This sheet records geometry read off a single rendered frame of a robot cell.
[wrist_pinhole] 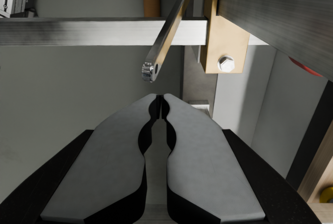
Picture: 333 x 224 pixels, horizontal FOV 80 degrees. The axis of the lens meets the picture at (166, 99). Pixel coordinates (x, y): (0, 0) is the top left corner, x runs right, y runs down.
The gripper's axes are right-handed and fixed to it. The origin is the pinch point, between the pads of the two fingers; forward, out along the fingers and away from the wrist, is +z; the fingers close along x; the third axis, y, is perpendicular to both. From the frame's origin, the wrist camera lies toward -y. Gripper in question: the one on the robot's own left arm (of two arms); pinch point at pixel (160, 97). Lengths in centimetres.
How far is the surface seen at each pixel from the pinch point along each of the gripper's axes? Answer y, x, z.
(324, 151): 16.5, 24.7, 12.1
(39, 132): 85, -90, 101
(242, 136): 36, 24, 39
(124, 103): 61, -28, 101
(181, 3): -4.8, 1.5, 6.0
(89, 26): -1.7, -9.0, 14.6
